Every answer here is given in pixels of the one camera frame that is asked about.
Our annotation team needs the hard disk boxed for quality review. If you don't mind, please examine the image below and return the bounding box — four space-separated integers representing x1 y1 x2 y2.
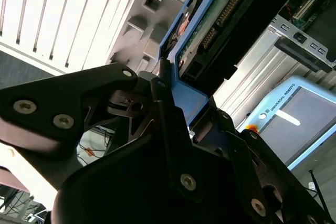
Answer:
159 0 320 134

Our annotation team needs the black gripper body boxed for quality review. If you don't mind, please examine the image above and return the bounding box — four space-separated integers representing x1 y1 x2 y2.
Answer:
54 90 250 224

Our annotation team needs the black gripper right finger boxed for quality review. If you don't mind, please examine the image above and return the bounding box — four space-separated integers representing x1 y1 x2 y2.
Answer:
207 98 336 224

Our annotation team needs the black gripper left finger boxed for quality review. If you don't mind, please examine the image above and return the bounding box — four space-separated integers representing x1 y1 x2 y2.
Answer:
0 58 205 201

